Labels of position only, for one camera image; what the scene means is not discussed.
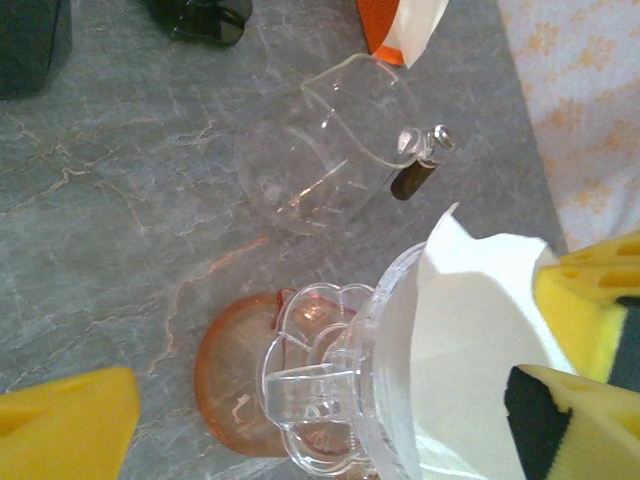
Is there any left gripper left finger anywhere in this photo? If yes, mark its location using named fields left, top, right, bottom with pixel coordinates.
left=0, top=367, right=141, bottom=480

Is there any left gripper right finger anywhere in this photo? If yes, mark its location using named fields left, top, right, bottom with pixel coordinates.
left=503, top=363, right=640, bottom=480

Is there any white paper coffee filter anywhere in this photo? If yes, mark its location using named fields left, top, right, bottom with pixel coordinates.
left=409, top=202, right=576, bottom=480

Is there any orange plastic coffee dripper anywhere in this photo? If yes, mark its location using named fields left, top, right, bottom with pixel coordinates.
left=193, top=288, right=361, bottom=459

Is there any glass server with brown handle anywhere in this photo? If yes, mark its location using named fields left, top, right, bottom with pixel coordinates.
left=233, top=52, right=457, bottom=237

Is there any clear plastic coffee dripper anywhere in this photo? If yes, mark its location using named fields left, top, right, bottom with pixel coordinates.
left=256, top=240, right=551, bottom=480

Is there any dark smoky plastic coffee dripper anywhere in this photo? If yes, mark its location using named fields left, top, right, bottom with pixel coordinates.
left=0, top=0, right=72, bottom=100

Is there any green plastic coffee dripper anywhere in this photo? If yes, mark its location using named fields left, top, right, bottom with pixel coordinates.
left=142, top=0, right=254, bottom=47

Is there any coffee filter pack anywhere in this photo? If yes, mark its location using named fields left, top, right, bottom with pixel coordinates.
left=355, top=0, right=450, bottom=70

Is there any orange patterned white curtain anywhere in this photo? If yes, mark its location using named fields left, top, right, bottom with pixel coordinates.
left=497, top=0, right=640, bottom=254

